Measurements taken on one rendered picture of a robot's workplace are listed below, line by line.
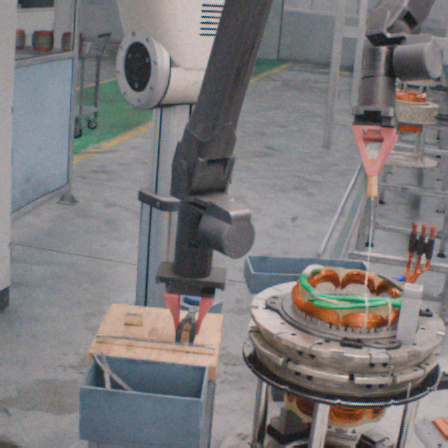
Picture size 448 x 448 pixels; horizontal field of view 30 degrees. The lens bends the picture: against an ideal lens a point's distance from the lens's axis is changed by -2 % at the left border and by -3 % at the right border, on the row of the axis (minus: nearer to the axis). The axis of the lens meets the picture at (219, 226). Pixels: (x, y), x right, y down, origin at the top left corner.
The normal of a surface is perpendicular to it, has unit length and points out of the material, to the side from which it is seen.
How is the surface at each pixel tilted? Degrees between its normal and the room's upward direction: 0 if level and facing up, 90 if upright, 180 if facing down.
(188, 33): 90
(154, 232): 90
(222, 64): 91
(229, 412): 0
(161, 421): 90
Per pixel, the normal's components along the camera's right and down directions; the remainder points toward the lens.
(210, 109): -0.73, 0.10
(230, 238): 0.62, 0.28
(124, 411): -0.06, 0.28
